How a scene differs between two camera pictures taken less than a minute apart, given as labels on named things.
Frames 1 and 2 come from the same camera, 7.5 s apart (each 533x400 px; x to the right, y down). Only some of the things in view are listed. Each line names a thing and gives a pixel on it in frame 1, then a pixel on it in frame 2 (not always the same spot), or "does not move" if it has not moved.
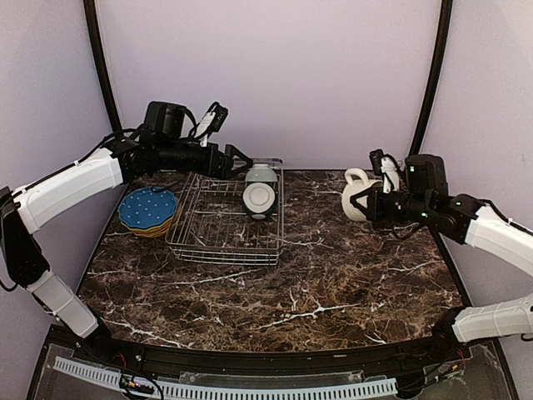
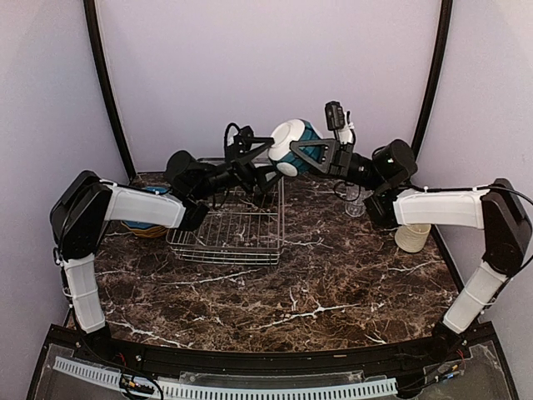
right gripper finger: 371,212 -> 321,152
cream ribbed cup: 357,182 -> 412,237
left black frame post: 95,27 does not move
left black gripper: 211,168 -> 237,166
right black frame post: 433,79 does not move
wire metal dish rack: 233,222 does not move
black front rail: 341,361 does not move
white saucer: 258,197 -> 285,132
